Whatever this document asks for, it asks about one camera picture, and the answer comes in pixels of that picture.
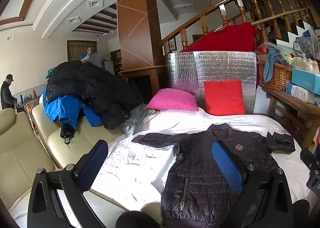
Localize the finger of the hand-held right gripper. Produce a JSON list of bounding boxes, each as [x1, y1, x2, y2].
[[300, 148, 318, 167]]

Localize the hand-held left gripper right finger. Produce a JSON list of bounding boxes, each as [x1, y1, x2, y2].
[[212, 140, 293, 228]]

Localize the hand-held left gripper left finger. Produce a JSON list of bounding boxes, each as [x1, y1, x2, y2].
[[27, 139, 109, 228]]

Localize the dark quilted jacket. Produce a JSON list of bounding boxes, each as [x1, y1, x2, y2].
[[131, 122, 297, 228]]

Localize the wooden side table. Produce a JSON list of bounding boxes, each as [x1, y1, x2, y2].
[[259, 82, 320, 153]]

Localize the white bed cover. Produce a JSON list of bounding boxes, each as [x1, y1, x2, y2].
[[10, 107, 313, 228]]

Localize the grey cloth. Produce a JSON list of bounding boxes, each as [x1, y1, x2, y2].
[[122, 103, 160, 138]]

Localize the blue jacket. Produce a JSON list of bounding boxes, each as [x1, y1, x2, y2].
[[42, 86, 103, 130]]

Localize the white tissue pack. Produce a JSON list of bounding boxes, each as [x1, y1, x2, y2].
[[285, 82, 318, 105]]

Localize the red pillow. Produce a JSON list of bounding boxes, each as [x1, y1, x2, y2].
[[204, 80, 246, 116]]

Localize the pile of black coats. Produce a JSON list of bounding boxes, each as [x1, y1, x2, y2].
[[46, 61, 144, 130]]

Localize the cream leather sofa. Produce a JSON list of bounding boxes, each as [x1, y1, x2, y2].
[[0, 96, 125, 211]]

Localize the teal cardboard box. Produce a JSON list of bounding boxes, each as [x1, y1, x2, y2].
[[291, 68, 320, 94]]

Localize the pink pillow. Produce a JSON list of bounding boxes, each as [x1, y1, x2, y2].
[[146, 88, 199, 112]]

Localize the wicker basket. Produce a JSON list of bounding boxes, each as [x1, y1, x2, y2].
[[257, 61, 293, 91]]

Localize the white refrigerator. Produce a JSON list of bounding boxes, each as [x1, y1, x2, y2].
[[101, 60, 115, 75]]

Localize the cream knitted cloth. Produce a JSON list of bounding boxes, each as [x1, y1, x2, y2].
[[291, 57, 319, 74]]

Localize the grey refrigerator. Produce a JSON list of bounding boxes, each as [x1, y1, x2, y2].
[[81, 54, 103, 69]]

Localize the silver foil insulation panel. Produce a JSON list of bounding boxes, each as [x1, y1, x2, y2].
[[165, 50, 258, 115]]

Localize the blue cloth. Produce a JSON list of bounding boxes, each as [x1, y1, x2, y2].
[[264, 49, 284, 83]]

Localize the clear plastic bag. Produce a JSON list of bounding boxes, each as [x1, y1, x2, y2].
[[293, 36, 313, 59]]

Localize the red blanket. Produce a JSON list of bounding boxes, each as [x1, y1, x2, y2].
[[180, 23, 260, 53]]

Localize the staircase steps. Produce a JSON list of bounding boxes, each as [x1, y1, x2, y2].
[[280, 6, 320, 44]]

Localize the wooden stair railing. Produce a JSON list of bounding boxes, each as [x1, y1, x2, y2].
[[160, 0, 318, 55]]

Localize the wooden chair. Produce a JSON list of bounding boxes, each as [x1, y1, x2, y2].
[[117, 0, 166, 94]]

